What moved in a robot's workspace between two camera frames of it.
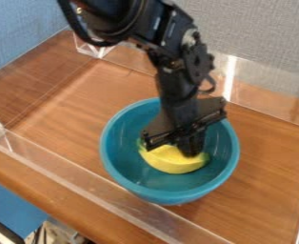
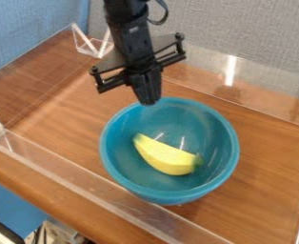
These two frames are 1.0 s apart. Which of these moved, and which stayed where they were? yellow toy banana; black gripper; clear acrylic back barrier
Moved: black gripper
Stayed: yellow toy banana; clear acrylic back barrier
